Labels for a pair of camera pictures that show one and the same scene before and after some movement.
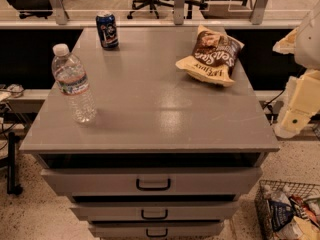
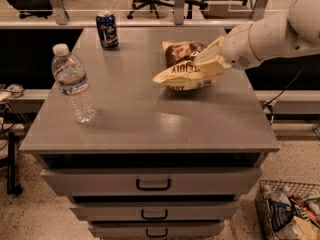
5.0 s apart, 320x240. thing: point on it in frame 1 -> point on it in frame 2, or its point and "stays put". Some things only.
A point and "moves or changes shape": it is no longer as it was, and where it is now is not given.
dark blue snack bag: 280,214 stays put
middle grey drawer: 156,212 stays put
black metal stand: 13,189 stays put
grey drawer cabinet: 166,157 stays put
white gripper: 309,42 -> 237,48
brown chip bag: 213,57 moves or changes shape
